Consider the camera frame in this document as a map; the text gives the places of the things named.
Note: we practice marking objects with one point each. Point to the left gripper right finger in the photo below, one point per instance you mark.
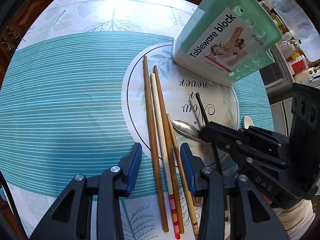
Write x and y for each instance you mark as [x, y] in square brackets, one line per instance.
[250, 214]

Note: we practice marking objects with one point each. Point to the black camera box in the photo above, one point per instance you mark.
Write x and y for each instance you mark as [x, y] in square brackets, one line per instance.
[304, 134]

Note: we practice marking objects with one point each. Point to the light bamboo chopstick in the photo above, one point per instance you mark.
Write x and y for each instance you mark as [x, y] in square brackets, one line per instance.
[187, 194]

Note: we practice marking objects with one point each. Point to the white ceramic spoon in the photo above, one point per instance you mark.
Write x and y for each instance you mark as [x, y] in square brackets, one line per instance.
[247, 122]

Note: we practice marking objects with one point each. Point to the floral teal tablecloth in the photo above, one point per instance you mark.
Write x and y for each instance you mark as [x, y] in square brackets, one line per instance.
[72, 101]

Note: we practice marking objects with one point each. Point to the dark brown wooden chopstick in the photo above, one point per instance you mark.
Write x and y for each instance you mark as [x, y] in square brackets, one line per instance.
[153, 146]

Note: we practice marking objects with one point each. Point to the black chopstick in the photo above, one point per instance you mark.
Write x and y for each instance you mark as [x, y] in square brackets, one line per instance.
[203, 112]

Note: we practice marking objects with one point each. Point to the cream sleeve forearm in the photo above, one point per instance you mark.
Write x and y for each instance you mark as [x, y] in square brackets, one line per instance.
[297, 219]

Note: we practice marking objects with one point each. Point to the metal spoon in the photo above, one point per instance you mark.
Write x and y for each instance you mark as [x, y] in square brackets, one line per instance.
[187, 130]

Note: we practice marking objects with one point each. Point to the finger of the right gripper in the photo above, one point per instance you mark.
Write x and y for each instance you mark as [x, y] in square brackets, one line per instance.
[225, 138]

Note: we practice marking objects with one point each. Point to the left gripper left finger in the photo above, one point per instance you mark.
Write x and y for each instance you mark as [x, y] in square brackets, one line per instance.
[69, 217]

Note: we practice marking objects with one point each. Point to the green tableware holder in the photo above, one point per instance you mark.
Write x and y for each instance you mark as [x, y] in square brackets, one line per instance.
[226, 40]

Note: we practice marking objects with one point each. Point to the white chopstick red end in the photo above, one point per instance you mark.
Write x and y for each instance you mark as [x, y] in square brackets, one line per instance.
[163, 149]

